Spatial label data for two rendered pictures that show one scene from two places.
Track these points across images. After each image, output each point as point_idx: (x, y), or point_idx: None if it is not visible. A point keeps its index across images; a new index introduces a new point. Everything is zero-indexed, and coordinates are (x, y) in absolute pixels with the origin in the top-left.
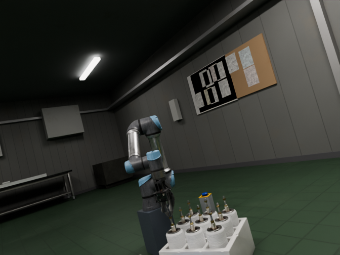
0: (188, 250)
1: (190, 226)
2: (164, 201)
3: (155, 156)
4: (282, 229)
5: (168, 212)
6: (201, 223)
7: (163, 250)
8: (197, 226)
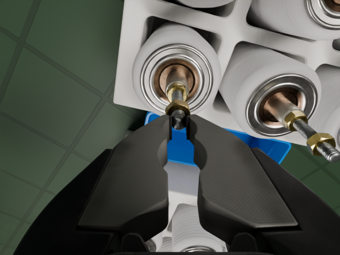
0: (228, 126)
1: (281, 123)
2: (156, 225)
3: None
4: None
5: (171, 137)
6: (336, 34)
7: (130, 98)
8: (308, 82)
